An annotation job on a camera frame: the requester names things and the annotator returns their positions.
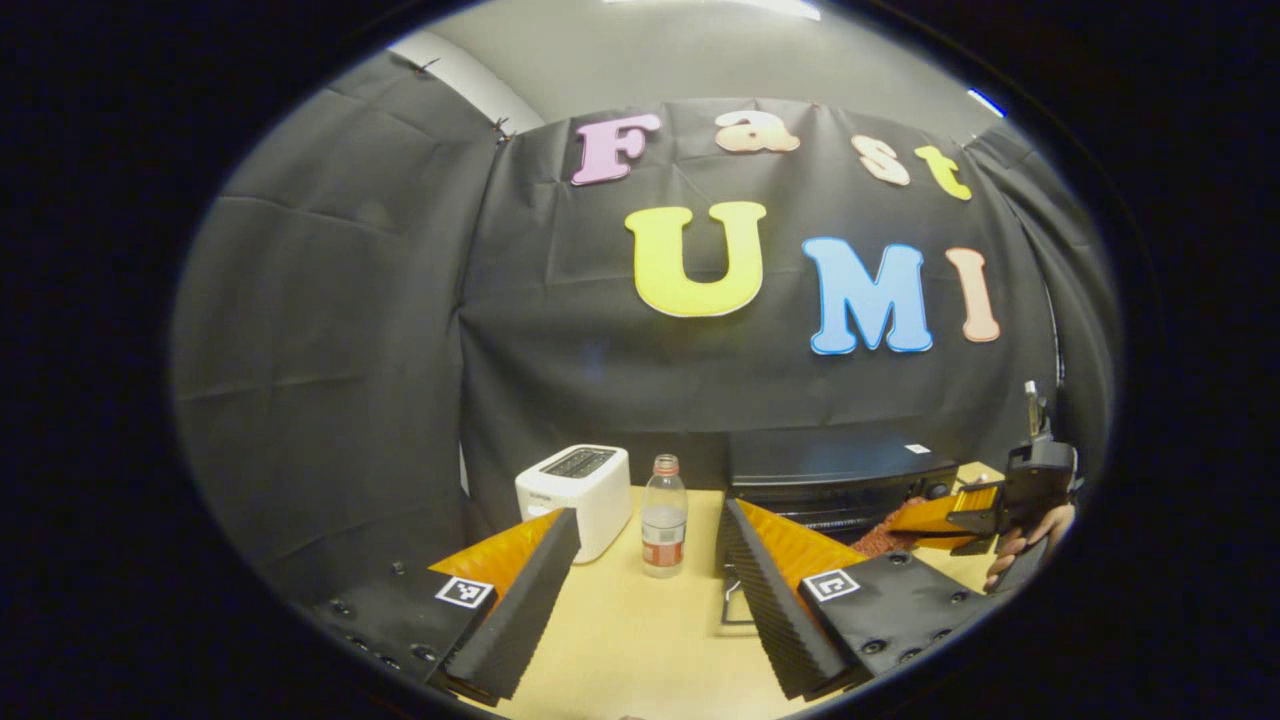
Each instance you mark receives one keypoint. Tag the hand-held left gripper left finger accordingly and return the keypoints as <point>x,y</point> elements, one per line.
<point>520,610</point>

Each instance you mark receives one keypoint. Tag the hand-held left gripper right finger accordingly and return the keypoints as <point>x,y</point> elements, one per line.
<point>780,610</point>

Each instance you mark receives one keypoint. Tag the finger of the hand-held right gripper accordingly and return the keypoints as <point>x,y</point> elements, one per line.
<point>935,515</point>

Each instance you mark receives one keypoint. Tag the red meat slice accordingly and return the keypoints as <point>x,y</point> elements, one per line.
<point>880,535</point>

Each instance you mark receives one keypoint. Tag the black electric oven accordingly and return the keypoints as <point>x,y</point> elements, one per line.
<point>830,465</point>

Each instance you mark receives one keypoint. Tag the white toaster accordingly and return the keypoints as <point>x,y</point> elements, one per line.
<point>585,500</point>

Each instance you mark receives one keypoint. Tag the clear red label bottle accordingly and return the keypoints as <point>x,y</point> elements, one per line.
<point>664,520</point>

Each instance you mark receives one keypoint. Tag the black backdrop cloth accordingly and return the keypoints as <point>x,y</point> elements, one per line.
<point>330,300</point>

